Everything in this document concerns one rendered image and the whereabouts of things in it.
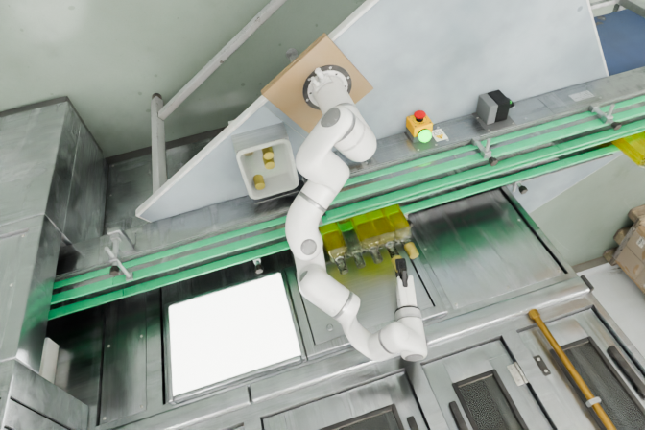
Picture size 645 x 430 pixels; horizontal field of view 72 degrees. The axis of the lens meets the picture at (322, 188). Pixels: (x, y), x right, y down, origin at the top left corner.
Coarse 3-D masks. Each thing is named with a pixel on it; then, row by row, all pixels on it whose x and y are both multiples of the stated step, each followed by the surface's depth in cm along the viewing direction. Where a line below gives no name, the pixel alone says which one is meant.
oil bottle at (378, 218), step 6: (378, 210) 153; (372, 216) 152; (378, 216) 152; (384, 216) 151; (372, 222) 151; (378, 222) 150; (384, 222) 150; (378, 228) 148; (384, 228) 148; (390, 228) 148; (378, 234) 147; (384, 234) 146; (390, 234) 146; (384, 240) 146; (390, 240) 146; (384, 246) 147
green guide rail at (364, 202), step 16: (608, 128) 164; (624, 128) 162; (640, 128) 162; (544, 144) 162; (560, 144) 160; (576, 144) 160; (512, 160) 158; (528, 160) 157; (432, 176) 157; (448, 176) 156; (464, 176) 155; (384, 192) 154; (400, 192) 153; (416, 192) 152; (336, 208) 151; (352, 208) 151
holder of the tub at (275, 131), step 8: (264, 128) 142; (272, 128) 141; (280, 128) 141; (232, 136) 140; (240, 136) 140; (248, 136) 140; (256, 136) 139; (264, 136) 139; (272, 136) 138; (280, 136) 138; (240, 144) 138; (248, 144) 137; (256, 144) 137; (288, 192) 159; (256, 200) 158; (264, 200) 157
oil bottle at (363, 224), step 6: (354, 216) 152; (360, 216) 152; (366, 216) 152; (354, 222) 151; (360, 222) 151; (366, 222) 150; (360, 228) 149; (366, 228) 148; (372, 228) 148; (360, 234) 147; (366, 234) 147; (372, 234) 147; (366, 240) 145; (372, 240) 145; (378, 240) 146; (366, 246) 145; (372, 246) 145; (378, 246) 146
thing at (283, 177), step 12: (264, 144) 136; (276, 144) 137; (288, 144) 138; (240, 156) 136; (252, 156) 147; (276, 156) 150; (288, 156) 145; (240, 168) 140; (252, 168) 150; (264, 168) 152; (276, 168) 153; (288, 168) 155; (252, 180) 154; (264, 180) 155; (276, 180) 154; (288, 180) 154; (252, 192) 151; (264, 192) 152; (276, 192) 151
